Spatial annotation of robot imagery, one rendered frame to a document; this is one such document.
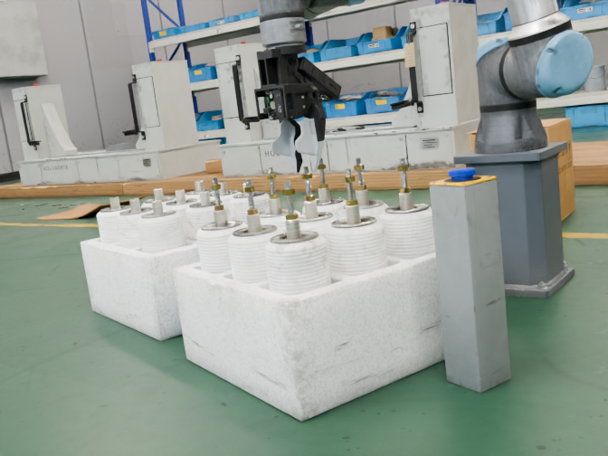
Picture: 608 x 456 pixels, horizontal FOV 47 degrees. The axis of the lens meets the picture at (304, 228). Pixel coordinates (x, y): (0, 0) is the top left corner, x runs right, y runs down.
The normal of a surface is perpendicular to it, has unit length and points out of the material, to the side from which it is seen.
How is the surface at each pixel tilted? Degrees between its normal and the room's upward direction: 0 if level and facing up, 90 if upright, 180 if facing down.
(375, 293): 90
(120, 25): 90
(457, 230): 90
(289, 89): 90
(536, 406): 0
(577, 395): 0
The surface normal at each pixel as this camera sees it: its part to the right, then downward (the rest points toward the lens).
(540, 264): 0.14, 0.16
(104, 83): 0.79, 0.01
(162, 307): 0.61, 0.07
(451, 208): -0.81, 0.20
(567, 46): 0.37, 0.25
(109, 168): -0.60, 0.22
